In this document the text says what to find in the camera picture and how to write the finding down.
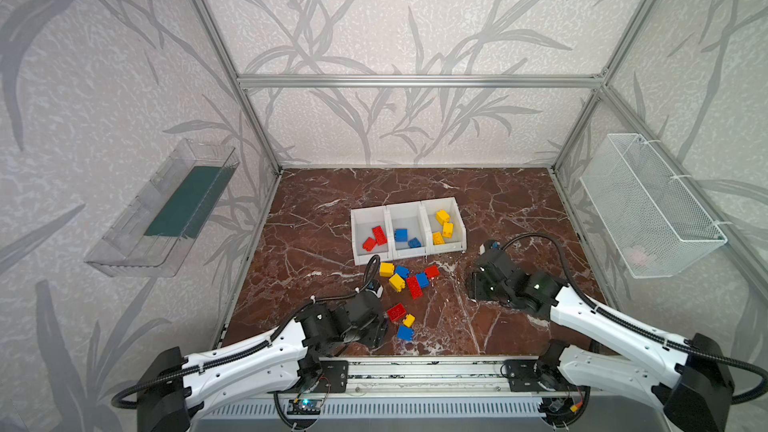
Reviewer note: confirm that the right white sorting bin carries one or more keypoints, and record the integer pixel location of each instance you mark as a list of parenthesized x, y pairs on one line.
[(458, 242)]

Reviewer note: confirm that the green circuit board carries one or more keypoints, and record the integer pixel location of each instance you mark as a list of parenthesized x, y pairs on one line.
[(304, 407)]

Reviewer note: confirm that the clear plastic wall tray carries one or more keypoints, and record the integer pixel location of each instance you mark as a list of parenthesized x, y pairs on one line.
[(153, 236)]

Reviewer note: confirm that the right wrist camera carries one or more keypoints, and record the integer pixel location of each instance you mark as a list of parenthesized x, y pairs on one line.
[(488, 245)]

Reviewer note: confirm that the aluminium front rail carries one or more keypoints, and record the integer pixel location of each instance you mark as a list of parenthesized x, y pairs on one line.
[(420, 375)]

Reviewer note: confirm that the white wire mesh basket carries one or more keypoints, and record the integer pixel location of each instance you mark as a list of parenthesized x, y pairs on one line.
[(657, 225)]

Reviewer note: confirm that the yellow lego brick top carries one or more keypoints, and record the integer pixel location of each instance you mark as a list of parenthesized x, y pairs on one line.
[(386, 269)]

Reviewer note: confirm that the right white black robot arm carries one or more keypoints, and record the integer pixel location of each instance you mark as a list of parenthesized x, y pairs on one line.
[(688, 380)]

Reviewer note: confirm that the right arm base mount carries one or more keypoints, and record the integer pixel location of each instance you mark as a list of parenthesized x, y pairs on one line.
[(529, 375)]

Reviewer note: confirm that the large yellow lego brick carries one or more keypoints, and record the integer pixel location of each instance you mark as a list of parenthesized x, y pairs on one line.
[(442, 217)]

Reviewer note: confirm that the middle white sorting bin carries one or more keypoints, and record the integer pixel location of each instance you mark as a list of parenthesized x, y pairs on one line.
[(406, 215)]

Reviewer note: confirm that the left white sorting bin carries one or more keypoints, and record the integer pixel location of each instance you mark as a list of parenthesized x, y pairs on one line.
[(369, 235)]

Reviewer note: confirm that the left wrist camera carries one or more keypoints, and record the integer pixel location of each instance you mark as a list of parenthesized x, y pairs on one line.
[(376, 289)]

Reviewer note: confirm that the small yellow lego brick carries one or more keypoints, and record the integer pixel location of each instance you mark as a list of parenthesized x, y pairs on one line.
[(408, 321)]

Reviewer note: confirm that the white sorting bin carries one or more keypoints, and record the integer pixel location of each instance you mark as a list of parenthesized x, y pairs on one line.
[(458, 242), (406, 215), (369, 235)]

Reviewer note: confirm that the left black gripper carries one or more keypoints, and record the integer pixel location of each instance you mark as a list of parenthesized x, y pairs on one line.
[(372, 324)]

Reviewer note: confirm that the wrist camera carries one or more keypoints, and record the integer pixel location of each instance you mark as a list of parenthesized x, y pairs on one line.
[(488, 245), (376, 289)]

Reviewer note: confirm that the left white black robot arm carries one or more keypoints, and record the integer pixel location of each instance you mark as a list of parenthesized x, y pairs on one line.
[(177, 390)]

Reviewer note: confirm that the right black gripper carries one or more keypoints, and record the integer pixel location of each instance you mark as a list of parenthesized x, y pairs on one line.
[(480, 282)]

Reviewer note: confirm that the long red lego brick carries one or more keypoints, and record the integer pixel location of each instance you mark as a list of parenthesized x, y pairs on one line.
[(379, 235)]

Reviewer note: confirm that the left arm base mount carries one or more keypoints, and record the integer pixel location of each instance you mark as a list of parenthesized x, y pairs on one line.
[(325, 375)]

